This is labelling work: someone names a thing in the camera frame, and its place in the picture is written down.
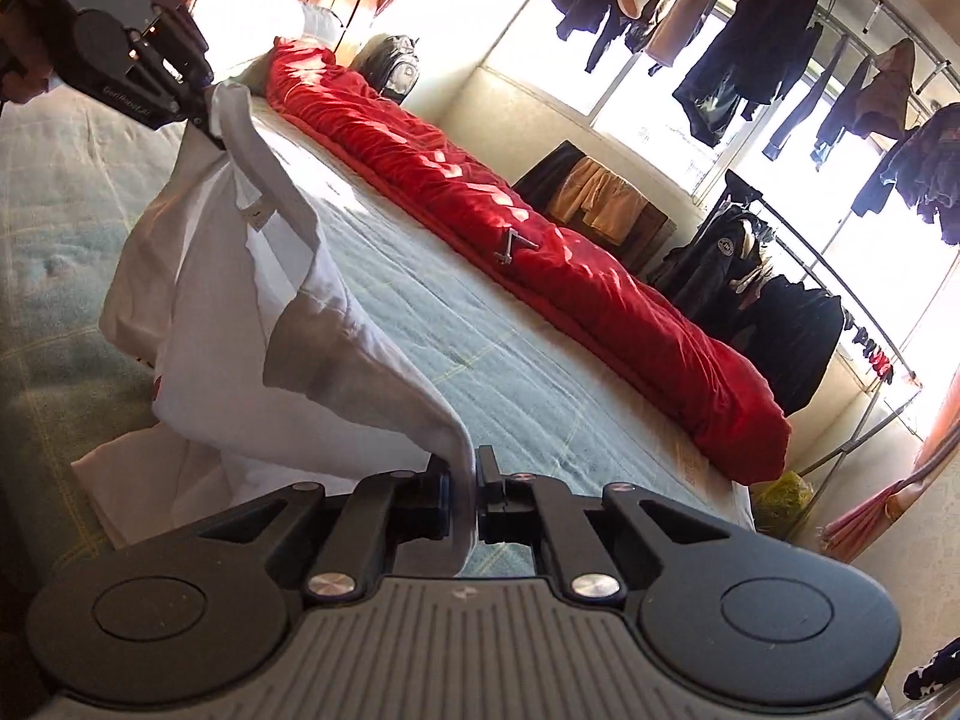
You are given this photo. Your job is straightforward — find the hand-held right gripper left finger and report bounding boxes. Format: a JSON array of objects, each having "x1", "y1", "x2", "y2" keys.
[{"x1": 196, "y1": 452, "x2": 455, "y2": 605}]

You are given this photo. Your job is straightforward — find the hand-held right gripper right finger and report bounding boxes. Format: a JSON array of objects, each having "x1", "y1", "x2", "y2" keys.
[{"x1": 478, "y1": 446, "x2": 732, "y2": 605}]

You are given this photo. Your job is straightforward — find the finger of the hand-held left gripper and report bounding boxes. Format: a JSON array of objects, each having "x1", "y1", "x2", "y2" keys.
[
  {"x1": 146, "y1": 4, "x2": 216, "y2": 87},
  {"x1": 139, "y1": 64, "x2": 226, "y2": 152}
]

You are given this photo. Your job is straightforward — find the white long-sleeve shirt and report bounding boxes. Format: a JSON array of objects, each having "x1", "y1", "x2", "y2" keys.
[{"x1": 71, "y1": 82, "x2": 481, "y2": 578}]

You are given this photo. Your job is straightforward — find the metal clothes rack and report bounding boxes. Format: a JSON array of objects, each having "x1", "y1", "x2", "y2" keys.
[{"x1": 724, "y1": 169, "x2": 923, "y2": 458}]

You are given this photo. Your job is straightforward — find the white pillow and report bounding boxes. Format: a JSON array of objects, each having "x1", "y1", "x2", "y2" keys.
[{"x1": 296, "y1": 0, "x2": 347, "y2": 50}]

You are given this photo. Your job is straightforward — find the grey backpack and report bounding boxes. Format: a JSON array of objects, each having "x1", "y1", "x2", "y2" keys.
[{"x1": 351, "y1": 34, "x2": 421, "y2": 107}]

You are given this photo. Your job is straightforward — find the grey metal tool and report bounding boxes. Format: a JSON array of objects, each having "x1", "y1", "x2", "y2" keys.
[{"x1": 491, "y1": 229, "x2": 539, "y2": 267}]

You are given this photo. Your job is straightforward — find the red quilt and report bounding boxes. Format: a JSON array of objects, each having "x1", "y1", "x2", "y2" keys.
[{"x1": 266, "y1": 37, "x2": 794, "y2": 485}]

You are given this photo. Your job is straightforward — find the yellow plastic bag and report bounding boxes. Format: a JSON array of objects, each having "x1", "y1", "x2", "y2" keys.
[{"x1": 750, "y1": 469, "x2": 817, "y2": 541}]

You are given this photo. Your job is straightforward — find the brown wooden cabinet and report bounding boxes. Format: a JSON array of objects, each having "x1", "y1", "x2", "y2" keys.
[{"x1": 622, "y1": 195, "x2": 672, "y2": 271}]

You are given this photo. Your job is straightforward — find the orange draped cloth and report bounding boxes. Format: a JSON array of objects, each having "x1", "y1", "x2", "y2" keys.
[{"x1": 544, "y1": 157, "x2": 646, "y2": 245}]

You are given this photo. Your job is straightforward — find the black jacket with badge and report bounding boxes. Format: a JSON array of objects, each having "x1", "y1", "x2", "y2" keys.
[{"x1": 649, "y1": 199, "x2": 773, "y2": 338}]

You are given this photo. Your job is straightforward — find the black draped cloth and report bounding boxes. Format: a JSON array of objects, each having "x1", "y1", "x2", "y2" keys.
[{"x1": 514, "y1": 141, "x2": 586, "y2": 215}]

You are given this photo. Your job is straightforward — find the plain black jacket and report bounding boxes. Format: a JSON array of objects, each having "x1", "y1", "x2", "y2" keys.
[{"x1": 742, "y1": 274, "x2": 845, "y2": 417}]

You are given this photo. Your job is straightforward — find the small hanging socks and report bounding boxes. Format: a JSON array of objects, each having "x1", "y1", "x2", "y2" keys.
[{"x1": 844, "y1": 315, "x2": 897, "y2": 383}]

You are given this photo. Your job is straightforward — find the star-print dark cloth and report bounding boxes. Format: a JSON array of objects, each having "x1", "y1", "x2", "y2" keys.
[{"x1": 904, "y1": 637, "x2": 960, "y2": 702}]

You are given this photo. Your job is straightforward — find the dark hanging trousers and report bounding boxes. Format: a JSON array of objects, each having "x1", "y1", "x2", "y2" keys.
[{"x1": 763, "y1": 52, "x2": 833, "y2": 158}]

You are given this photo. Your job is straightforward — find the beige hanging garment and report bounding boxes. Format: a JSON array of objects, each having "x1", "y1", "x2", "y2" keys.
[{"x1": 615, "y1": 0, "x2": 740, "y2": 65}]

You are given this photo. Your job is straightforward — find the navy hanging jacket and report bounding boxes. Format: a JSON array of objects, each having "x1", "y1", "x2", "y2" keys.
[{"x1": 673, "y1": 0, "x2": 833, "y2": 147}]

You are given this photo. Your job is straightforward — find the blue hanging trousers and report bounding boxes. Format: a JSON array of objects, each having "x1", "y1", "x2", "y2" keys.
[{"x1": 810, "y1": 52, "x2": 875, "y2": 166}]

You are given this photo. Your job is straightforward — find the dark denim jacket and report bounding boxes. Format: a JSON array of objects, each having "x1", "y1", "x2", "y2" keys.
[{"x1": 851, "y1": 101, "x2": 960, "y2": 245}]

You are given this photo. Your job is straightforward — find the brown hanging jacket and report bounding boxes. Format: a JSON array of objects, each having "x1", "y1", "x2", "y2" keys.
[{"x1": 855, "y1": 37, "x2": 920, "y2": 140}]

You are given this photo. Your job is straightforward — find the ceiling drying rack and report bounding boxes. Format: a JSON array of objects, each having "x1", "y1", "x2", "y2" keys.
[{"x1": 739, "y1": 0, "x2": 960, "y2": 113}]

